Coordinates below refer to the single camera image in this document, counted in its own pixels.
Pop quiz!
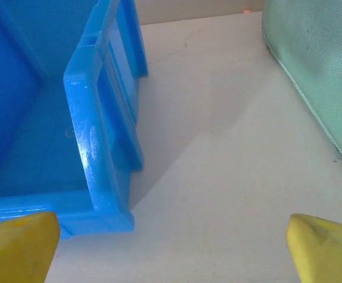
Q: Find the blue plastic bin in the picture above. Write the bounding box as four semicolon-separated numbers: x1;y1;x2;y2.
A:
0;0;149;240

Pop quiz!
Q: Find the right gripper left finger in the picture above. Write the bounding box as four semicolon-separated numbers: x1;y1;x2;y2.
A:
0;211;61;283

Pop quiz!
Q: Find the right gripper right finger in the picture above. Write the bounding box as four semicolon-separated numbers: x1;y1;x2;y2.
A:
285;213;342;283

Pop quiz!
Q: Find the mint green zippered case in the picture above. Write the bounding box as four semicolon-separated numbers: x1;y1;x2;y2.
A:
261;0;342;180

